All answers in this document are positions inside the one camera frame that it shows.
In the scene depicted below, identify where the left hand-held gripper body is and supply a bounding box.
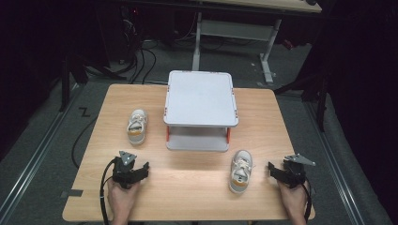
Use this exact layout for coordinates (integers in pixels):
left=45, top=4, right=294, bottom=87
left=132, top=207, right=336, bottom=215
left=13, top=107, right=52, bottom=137
left=112, top=150, right=140, bottom=190

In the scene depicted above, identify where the black metal stand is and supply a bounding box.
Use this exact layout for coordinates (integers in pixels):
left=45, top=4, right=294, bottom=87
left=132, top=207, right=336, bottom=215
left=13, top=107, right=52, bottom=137
left=58, top=46, right=90, bottom=113
left=273, top=69, right=331, bottom=133

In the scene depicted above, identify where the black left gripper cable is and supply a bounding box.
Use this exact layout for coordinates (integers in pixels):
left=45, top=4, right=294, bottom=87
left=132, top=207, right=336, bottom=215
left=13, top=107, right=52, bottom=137
left=99, top=157, right=120, bottom=225

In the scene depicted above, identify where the small white and orange shoe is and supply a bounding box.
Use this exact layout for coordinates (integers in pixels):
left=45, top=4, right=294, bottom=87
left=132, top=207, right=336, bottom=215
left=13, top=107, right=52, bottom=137
left=126, top=108, right=149, bottom=146
left=228, top=149, right=254, bottom=195

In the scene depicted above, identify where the white two-tier shoe rack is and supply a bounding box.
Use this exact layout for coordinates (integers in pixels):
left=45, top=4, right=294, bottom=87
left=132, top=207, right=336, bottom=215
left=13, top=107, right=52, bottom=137
left=162, top=69, right=239, bottom=153

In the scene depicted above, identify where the thin black floor cable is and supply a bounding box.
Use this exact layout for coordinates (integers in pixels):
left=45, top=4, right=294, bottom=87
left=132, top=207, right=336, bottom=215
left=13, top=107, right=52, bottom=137
left=70, top=114, right=99, bottom=171

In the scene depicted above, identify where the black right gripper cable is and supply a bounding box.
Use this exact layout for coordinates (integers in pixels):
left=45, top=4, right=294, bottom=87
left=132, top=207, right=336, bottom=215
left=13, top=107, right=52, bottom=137
left=299, top=182, right=314, bottom=225

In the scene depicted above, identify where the metal floor rail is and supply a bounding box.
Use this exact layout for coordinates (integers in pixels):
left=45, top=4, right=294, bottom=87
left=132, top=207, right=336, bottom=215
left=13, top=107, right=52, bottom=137
left=303, top=100, right=367, bottom=225
left=0, top=83, right=83, bottom=221

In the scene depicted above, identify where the person's right hand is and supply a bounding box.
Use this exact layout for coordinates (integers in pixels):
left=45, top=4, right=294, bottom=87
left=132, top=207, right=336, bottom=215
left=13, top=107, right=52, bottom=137
left=277, top=180, right=312, bottom=218

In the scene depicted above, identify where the person's left hand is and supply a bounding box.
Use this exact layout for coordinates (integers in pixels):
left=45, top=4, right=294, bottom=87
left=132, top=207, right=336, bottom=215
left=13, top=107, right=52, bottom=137
left=107, top=179, right=141, bottom=218

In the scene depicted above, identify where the small red object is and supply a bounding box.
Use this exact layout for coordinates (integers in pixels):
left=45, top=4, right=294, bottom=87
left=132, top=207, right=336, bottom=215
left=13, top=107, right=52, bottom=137
left=282, top=38, right=296, bottom=51

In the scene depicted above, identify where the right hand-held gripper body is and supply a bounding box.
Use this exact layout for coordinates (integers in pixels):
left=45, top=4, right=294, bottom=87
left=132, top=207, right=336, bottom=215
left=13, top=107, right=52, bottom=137
left=277, top=153, right=316, bottom=189

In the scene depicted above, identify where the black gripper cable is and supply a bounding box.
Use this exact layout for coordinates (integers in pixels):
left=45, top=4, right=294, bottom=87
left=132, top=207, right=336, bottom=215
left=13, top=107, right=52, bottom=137
left=99, top=157, right=120, bottom=225
left=299, top=182, right=314, bottom=225

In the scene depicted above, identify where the grey tape strip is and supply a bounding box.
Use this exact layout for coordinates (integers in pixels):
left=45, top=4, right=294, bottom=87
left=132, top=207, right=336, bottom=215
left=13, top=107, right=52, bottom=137
left=60, top=188, right=84, bottom=199

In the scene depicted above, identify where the bundle of black floor cables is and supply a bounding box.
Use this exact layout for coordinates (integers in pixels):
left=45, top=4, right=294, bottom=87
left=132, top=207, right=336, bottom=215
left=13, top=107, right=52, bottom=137
left=120, top=15, right=158, bottom=85

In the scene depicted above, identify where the white-framed desk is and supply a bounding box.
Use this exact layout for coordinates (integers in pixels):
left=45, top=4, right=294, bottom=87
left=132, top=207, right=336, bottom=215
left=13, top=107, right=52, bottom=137
left=191, top=0, right=323, bottom=84

